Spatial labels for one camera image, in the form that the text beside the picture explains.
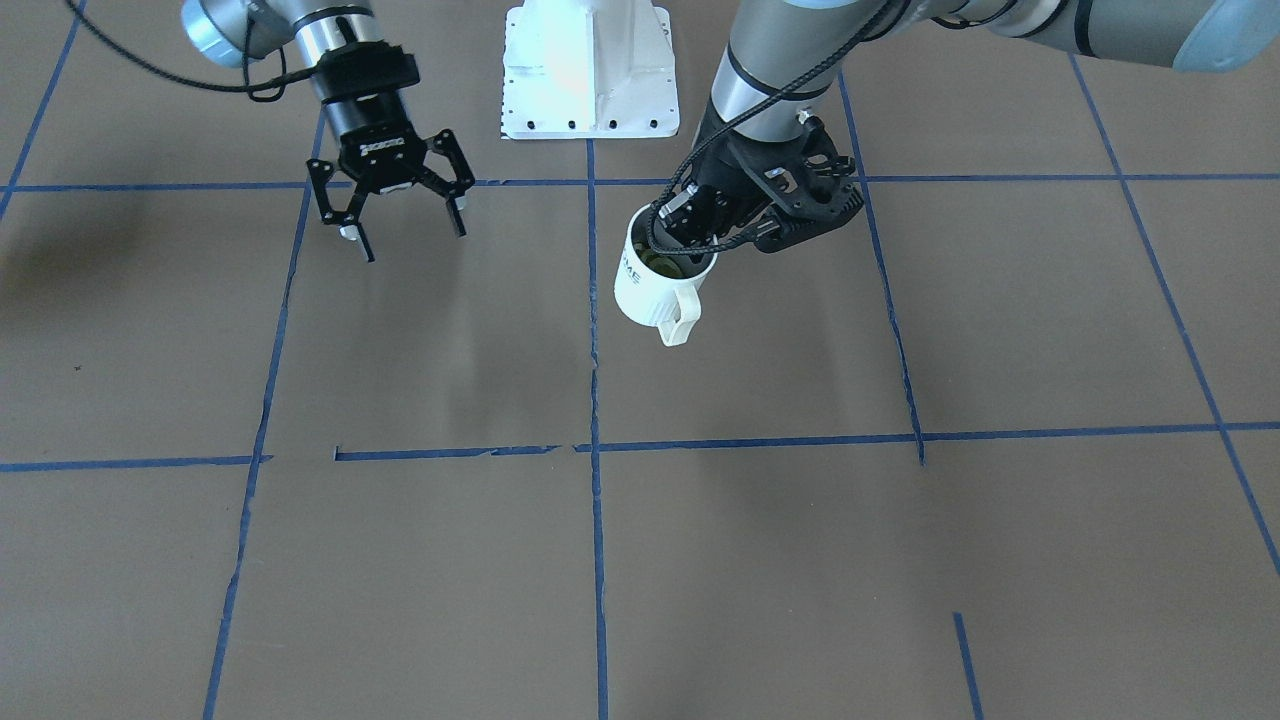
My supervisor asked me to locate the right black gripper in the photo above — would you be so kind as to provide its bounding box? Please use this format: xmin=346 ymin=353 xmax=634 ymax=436
xmin=306 ymin=47 xmax=477 ymax=264

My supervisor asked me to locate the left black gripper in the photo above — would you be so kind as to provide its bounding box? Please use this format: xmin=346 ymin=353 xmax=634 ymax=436
xmin=655 ymin=129 xmax=773 ymax=250

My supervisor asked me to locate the white ribbed plastic mug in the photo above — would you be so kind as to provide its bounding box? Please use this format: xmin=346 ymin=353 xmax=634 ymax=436
xmin=614 ymin=206 xmax=718 ymax=347

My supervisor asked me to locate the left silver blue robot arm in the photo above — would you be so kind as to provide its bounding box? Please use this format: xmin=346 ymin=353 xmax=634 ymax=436
xmin=631 ymin=1 xmax=1277 ymax=268

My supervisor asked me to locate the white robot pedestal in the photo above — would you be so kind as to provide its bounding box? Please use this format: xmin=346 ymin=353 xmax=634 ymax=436
xmin=500 ymin=1 xmax=681 ymax=141

